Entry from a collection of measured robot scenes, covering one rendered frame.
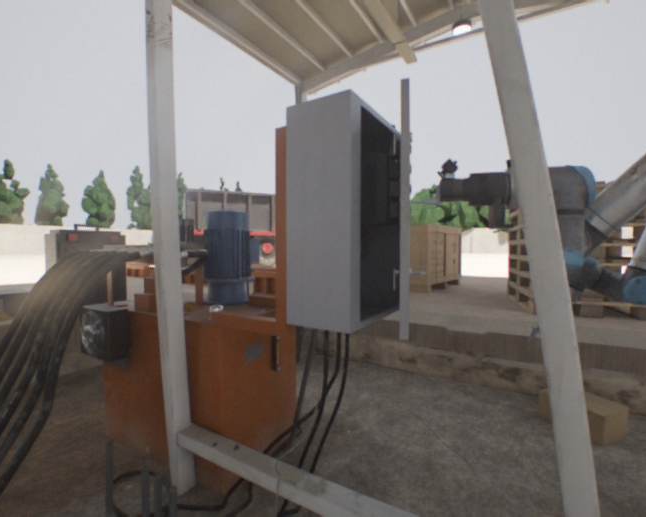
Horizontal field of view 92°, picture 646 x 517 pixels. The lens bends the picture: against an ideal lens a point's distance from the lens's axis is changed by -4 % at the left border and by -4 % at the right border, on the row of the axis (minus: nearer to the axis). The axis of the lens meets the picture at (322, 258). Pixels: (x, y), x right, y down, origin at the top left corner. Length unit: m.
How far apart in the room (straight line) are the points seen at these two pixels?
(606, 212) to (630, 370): 1.52
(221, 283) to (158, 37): 0.93
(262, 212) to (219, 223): 7.93
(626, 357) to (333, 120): 1.98
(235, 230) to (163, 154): 0.50
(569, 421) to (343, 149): 0.70
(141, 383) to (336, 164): 1.17
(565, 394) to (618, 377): 1.67
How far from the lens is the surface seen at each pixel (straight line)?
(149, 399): 1.55
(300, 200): 0.89
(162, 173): 1.16
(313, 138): 0.90
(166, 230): 1.14
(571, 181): 0.84
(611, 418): 1.98
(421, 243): 3.91
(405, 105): 0.83
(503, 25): 0.70
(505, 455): 1.72
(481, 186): 0.79
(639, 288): 1.32
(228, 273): 1.51
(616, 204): 0.95
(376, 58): 7.72
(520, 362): 2.32
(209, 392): 1.26
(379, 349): 2.50
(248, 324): 1.03
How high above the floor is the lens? 0.86
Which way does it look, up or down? 2 degrees down
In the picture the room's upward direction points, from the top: straight up
